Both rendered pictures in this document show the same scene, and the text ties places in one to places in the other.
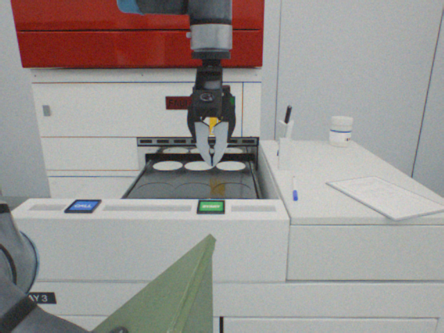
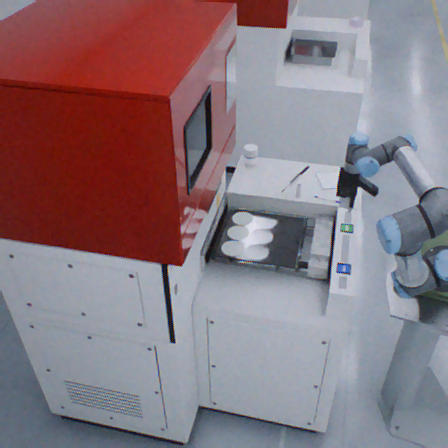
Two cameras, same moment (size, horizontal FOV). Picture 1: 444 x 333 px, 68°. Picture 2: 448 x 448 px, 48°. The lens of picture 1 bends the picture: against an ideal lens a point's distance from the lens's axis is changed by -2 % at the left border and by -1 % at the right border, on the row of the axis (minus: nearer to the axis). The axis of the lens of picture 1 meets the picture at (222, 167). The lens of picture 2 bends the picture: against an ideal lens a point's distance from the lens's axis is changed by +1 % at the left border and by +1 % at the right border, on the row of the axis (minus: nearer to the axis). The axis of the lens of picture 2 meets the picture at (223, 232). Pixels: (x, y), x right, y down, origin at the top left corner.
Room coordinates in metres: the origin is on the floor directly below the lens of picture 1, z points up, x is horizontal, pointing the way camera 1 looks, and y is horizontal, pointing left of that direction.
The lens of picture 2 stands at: (0.74, 1.80, 2.36)
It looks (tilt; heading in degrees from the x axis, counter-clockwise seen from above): 40 degrees down; 283
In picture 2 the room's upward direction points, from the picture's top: 1 degrees counter-clockwise
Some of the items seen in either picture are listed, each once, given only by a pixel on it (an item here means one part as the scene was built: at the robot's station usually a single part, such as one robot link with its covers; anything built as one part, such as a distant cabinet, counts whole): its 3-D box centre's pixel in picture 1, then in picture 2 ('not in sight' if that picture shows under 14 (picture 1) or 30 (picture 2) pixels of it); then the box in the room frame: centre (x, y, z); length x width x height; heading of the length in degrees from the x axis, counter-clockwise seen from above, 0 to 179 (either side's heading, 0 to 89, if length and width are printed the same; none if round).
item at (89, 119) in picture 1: (148, 124); (201, 235); (1.20, 0.27, 1.02); 0.82 x 0.03 x 0.40; 90
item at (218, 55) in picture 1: (211, 85); (348, 182); (0.64, 0.02, 1.20); 0.09 x 0.08 x 0.12; 0
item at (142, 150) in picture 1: (197, 158); (215, 232); (1.18, 0.09, 0.89); 0.44 x 0.02 x 0.10; 90
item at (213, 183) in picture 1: (196, 177); (261, 236); (0.97, 0.08, 0.90); 0.34 x 0.34 x 0.01; 0
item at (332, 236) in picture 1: (329, 190); (294, 191); (0.87, -0.31, 0.89); 0.62 x 0.35 x 0.14; 0
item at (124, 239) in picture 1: (151, 238); (343, 259); (0.61, 0.15, 0.89); 0.55 x 0.09 x 0.14; 90
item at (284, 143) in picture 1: (284, 143); (295, 184); (0.86, -0.17, 1.03); 0.06 x 0.04 x 0.13; 0
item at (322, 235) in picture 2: not in sight; (320, 248); (0.71, 0.06, 0.87); 0.36 x 0.08 x 0.03; 90
